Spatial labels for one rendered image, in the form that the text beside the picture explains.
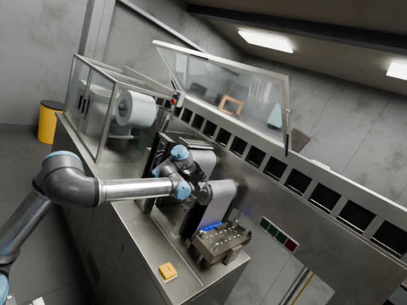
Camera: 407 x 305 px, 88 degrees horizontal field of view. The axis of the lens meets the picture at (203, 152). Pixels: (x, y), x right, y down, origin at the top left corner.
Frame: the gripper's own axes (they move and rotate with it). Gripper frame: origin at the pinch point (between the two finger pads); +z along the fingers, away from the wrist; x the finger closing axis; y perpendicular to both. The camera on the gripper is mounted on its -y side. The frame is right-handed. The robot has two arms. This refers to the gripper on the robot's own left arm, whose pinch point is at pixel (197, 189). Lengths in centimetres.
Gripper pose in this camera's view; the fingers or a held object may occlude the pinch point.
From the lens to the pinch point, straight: 122.7
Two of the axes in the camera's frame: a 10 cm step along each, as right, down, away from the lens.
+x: -6.4, -4.6, 6.1
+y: 7.1, -6.5, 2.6
